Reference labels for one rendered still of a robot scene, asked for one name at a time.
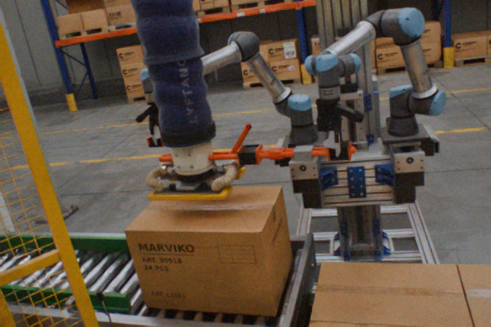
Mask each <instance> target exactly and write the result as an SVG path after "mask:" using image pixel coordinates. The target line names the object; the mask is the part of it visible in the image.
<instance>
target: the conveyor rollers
mask: <svg viewBox="0 0 491 327"><path fill-rule="evenodd" d="M9 249H12V248H11V247H0V256H1V258H2V260H3V262H4V263H5V264H4V265H5V267H6V269H10V268H12V267H14V266H17V262H18V265H19V264H21V263H24V262H26V261H28V257H29V260H31V259H33V258H36V257H39V256H41V255H44V254H45V253H49V252H50V251H53V250H44V249H39V250H37V249H26V251H25V249H23V248H14V249H13V252H12V250H9ZM5 250H8V251H7V252H4V251H5ZM34 250H36V251H34ZM32 251H33V252H32ZM39 251H40V253H41V255H40V253H39ZM74 251H75V255H76V258H77V262H78V265H79V266H80V265H81V264H83V265H82V266H81V267H80V272H81V274H82V275H83V277H84V276H86V275H87V273H89V272H90V271H91V270H92V269H93V267H94V266H95V265H96V263H97V262H98V261H99V260H100V259H101V258H102V257H103V256H104V255H105V254H106V253H107V252H106V251H82V250H74ZM1 252H3V253H1ZM26 252H27V253H28V256H27V255H25V254H26ZM30 252H32V253H30ZM13 253H14V254H15V256H14V255H13ZM120 253H121V252H109V253H108V254H107V255H106V256H105V257H104V258H103V259H102V260H101V261H100V262H99V263H98V264H97V265H96V267H95V268H94V269H93V270H92V271H91V272H90V273H89V274H88V275H87V276H86V277H85V278H84V281H85V286H86V288H87V289H88V288H89V287H90V286H91V283H92V282H93V281H94V280H95V279H96V278H97V277H98V276H99V275H100V274H101V273H102V272H103V271H104V270H105V269H106V268H107V267H108V266H109V265H110V264H111V263H112V262H113V261H114V259H115V258H116V257H117V256H118V255H119V254H120ZM22 255H23V256H22ZM301 255H302V250H298V251H297V254H296V257H294V263H293V266H292V270H291V273H290V276H289V281H288V284H287V287H286V292H285V295H283V300H282V303H281V308H280V310H279V314H278V319H277V321H276V325H275V327H282V324H283V319H284V316H285V312H286V310H287V307H288V304H289V299H290V296H291V292H292V287H293V284H294V279H295V275H297V270H298V267H299V264H300V258H301ZM20 256H22V257H20ZM131 256H132V255H131V252H122V253H121V254H120V255H119V257H118V258H117V260H116V261H115V262H114V263H113V264H112V265H111V266H110V268H109V269H108V270H107V271H106V272H105V273H104V274H103V275H101V277H100V278H99V279H98V280H97V281H96V282H95V283H94V284H93V285H92V287H91V288H90V289H89V291H98V290H102V289H103V288H104V287H105V286H106V284H108V282H109V281H111V279H112V278H113V276H114V275H115V274H116V273H117V271H118V270H119V269H120V268H121V267H123V265H124V264H125V263H126V262H127V261H128V260H129V259H130V258H131ZM15 257H16V260H17V262H16V260H15ZM17 257H19V258H17ZM12 259H14V260H13V261H11V260H12ZM8 261H10V262H8ZM85 261H86V262H85ZM6 262H7V263H6ZM84 262H85V263H84ZM54 265H55V266H54ZM46 269H47V271H46V270H45V269H42V270H40V271H38V272H35V274H34V273H33V274H30V275H29V276H26V277H23V278H21V279H19V280H16V281H14V282H12V285H28V286H29V285H30V284H31V285H30V286H29V287H39V286H40V287H41V288H44V287H45V286H46V285H47V284H48V283H49V282H50V281H51V280H52V281H51V284H50V283H49V284H48V285H47V286H46V287H48V286H50V287H49V288H52V287H51V285H53V287H54V288H59V287H60V286H61V287H60V288H66V289H71V288H70V285H69V282H68V280H67V277H66V272H65V270H63V269H64V266H63V264H62V263H61V261H60V262H58V263H55V264H53V265H52V266H49V267H47V268H46ZM61 270H63V271H62V272H61V273H60V271H61ZM133 271H134V264H133V260H132V259H131V260H130V262H128V263H127V265H126V266H125V267H124V268H123V269H122V271H121V272H119V273H118V274H117V275H116V278H115V279H114V280H113V281H112V282H111V283H110V284H109V285H108V286H107V288H106V289H105V290H104V291H106V292H116V291H117V290H118V289H119V288H120V287H121V286H122V285H123V283H124V282H125V281H126V279H127V278H128V277H129V276H130V274H131V273H132V272H133ZM46 272H47V273H46ZM56 272H58V273H56ZM54 273H55V274H54ZM59 273H60V274H59ZM47 274H48V275H51V276H49V278H50V281H49V278H48V277H47ZM52 274H53V275H52ZM35 275H36V277H37V279H36V277H35ZM56 275H58V276H57V277H56ZM45 277H46V278H45ZM43 278H44V279H43ZM23 279H24V281H25V282H26V284H25V282H24V281H23ZM41 279H43V280H41ZM65 279H66V280H65ZM37 280H39V281H38V283H39V286H38V283H37ZM62 280H64V281H62ZM61 281H62V282H61ZM65 281H66V282H65ZM33 282H35V283H34V285H33V284H32V283H33ZM57 282H58V283H57ZM56 283H57V284H56ZM63 283H64V284H63ZM54 284H55V285H54ZM62 284H63V285H62ZM138 284H139V280H138V276H137V274H136V272H135V273H134V275H133V276H132V277H131V278H130V280H129V281H128V282H127V283H126V284H125V285H124V287H123V288H122V289H121V291H120V292H119V293H127V294H128V296H130V294H131V293H132V291H134V289H135V288H136V287H137V286H138ZM68 287H69V288H68ZM143 299H144V298H143V296H142V291H141V287H140V288H139V290H138V291H137V292H136V293H135V295H134V296H133V297H132V299H130V302H131V303H132V309H131V311H130V312H120V314H121V315H133V314H134V313H135V311H136V310H137V308H138V307H139V305H140V304H141V302H142V300H143ZM154 310H155V308H147V307H146V306H145V304H144V305H143V307H142V309H141V310H140V312H139V313H138V315H137V316H142V317H150V316H151V314H152V313H153V311H154ZM171 311H172V309H160V310H159V311H158V312H157V314H156V316H155V318H168V317H169V315H170V313H171ZM190 312H191V310H181V309H179V310H178V312H177V314H176V315H175V316H174V318H173V319H178V320H186V318H187V316H188V315H189V313H190ZM208 315H209V312H204V311H197V313H196V315H195V317H194V319H193V320H192V321H202V322H205V321H206V319H207V317H208ZM227 316H228V314H227V313H220V312H217V313H216V315H215V317H214V319H213V321H212V322H213V323H225V321H226V319H227ZM248 316H249V315H239V314H236V316H235V319H234V321H233V324H243V325H245V324H246V321H247V319H248ZM268 318H269V316H261V315H257V316H256V319H255V321H254V324H253V326H266V325H267V321H268Z"/></svg>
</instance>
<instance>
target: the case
mask: <svg viewBox="0 0 491 327"><path fill-rule="evenodd" d="M124 233H125V236H126V241H128V245H129V249H130V252H131V255H132V260H133V264H134V268H135V271H136V274H137V276H138V280H139V283H140V287H141V291H142V296H143V298H144V302H145V306H146V307H147V308H159V309H181V310H193V311H204V312H220V313H227V314H239V315H261V316H272V317H275V316H276V315H277V311H278V306H279V304H280V301H281V297H282V293H283V288H285V285H286V281H287V278H288V274H289V270H290V267H291V265H292V249H291V243H290V238H289V227H288V222H287V216H286V205H285V200H284V194H283V186H260V187H232V190H231V192H230V193H229V195H228V196H227V198H226V199H225V200H172V201H153V202H152V203H151V204H150V205H149V206H148V207H146V208H145V209H144V210H143V211H142V213H141V214H140V215H139V216H138V217H137V218H136V219H135V220H134V221H133V222H132V223H131V224H129V225H128V226H127V228H126V229H125V230H124Z"/></svg>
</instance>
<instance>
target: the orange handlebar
mask: <svg viewBox="0 0 491 327"><path fill-rule="evenodd" d="M284 148H285V147H273V148H272V150H262V153H259V158H270V160H271V161H272V160H273V159H283V158H289V157H294V150H295V147H293V149H284ZM356 151H357V150H356V147H354V146H351V155H352V154H354V153H356ZM230 152H231V151H221V152H213V154H219V153H220V154H222V153H226V154H227V153H228V154H227V155H209V156H208V160H209V161H227V159H237V153H236V154H230ZM311 155H312V156H327V147H313V151H312V153H311ZM159 162H162V163H165V162H173V161H172V153H169V154H163V155H160V156H159Z"/></svg>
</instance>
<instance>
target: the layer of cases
mask: <svg viewBox="0 0 491 327"><path fill-rule="evenodd" d="M309 327H491V265H489V264H465V265H462V264H458V265H457V266H456V264H434V263H352V262H323V261H322V262H321V266H320V270H319V278H318V282H317V286H316V294H315V299H314V303H313V307H312V310H311V319H310V323H309Z"/></svg>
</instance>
